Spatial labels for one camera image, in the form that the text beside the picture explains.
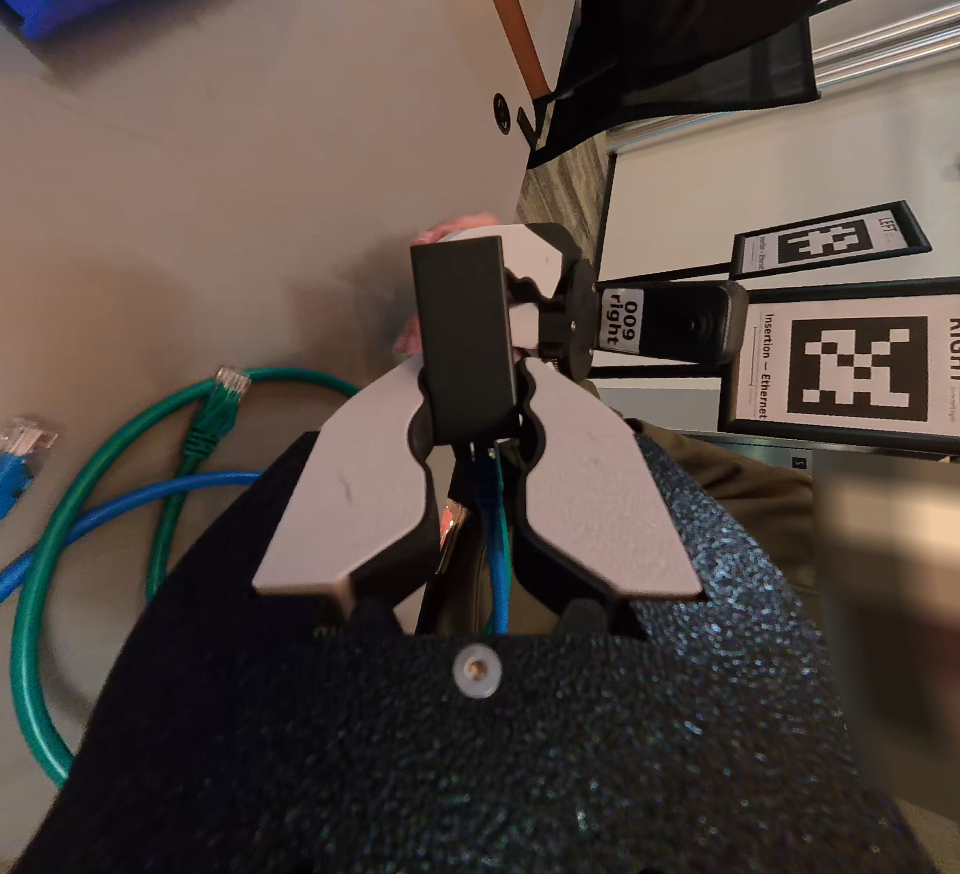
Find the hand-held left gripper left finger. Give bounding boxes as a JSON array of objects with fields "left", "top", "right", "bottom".
[{"left": 251, "top": 353, "right": 444, "bottom": 610}]

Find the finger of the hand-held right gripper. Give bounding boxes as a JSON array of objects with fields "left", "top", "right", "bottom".
[
  {"left": 442, "top": 222, "right": 570, "bottom": 292},
  {"left": 510, "top": 293, "right": 545, "bottom": 359}
]

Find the green ethernet cable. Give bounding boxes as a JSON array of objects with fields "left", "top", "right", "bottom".
[{"left": 11, "top": 366, "right": 361, "bottom": 790}]

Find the blue ethernet cable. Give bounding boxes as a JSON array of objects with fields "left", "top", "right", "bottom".
[{"left": 0, "top": 415, "right": 516, "bottom": 637}]

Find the small framed marker sign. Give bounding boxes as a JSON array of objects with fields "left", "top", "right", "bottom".
[{"left": 730, "top": 200, "right": 933, "bottom": 281}]

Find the black network switch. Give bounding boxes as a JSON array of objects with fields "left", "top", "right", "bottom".
[{"left": 410, "top": 237, "right": 520, "bottom": 445}]

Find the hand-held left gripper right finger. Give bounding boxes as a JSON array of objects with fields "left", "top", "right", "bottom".
[{"left": 512, "top": 357, "right": 704, "bottom": 624}]

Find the large framed marker sign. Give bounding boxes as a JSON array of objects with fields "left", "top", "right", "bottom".
[{"left": 717, "top": 277, "right": 960, "bottom": 457}]

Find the person's right hand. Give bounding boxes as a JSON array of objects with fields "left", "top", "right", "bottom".
[{"left": 395, "top": 212, "right": 501, "bottom": 359}]

